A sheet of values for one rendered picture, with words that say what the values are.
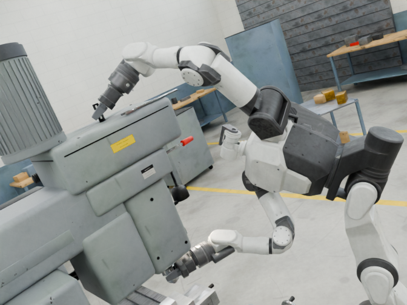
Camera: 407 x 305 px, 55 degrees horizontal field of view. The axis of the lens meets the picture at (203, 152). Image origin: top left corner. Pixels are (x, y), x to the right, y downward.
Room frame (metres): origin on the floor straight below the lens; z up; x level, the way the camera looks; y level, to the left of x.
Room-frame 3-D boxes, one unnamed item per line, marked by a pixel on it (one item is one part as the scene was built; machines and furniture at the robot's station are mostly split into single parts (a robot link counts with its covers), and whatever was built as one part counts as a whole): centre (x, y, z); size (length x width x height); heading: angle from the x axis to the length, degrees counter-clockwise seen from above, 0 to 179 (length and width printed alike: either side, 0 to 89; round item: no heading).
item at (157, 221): (1.40, 0.30, 1.47); 0.21 x 0.19 x 0.32; 38
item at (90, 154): (1.39, 0.30, 1.81); 0.47 x 0.26 x 0.16; 128
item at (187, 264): (1.43, 0.21, 1.24); 0.13 x 0.12 x 0.10; 19
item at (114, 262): (1.28, 0.45, 1.47); 0.24 x 0.19 x 0.26; 38
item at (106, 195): (1.37, 0.33, 1.68); 0.34 x 0.24 x 0.10; 128
